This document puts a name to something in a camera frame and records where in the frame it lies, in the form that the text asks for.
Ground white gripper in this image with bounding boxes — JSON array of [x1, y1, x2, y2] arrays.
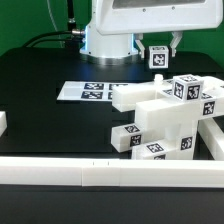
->
[[94, 0, 223, 59]]

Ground white chair backrest frame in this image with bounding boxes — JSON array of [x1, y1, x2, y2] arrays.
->
[[112, 75, 224, 131]]

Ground white chair seat part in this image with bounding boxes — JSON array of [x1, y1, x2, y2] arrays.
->
[[165, 120, 198, 160]]

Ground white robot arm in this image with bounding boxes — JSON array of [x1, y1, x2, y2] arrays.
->
[[80, 0, 224, 64]]

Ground black cables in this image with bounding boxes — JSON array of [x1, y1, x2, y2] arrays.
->
[[21, 0, 86, 49]]

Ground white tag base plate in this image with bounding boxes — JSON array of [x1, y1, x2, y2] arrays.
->
[[57, 81, 126, 102]]

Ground white front rail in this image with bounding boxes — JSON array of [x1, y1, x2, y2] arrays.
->
[[0, 156, 224, 188]]

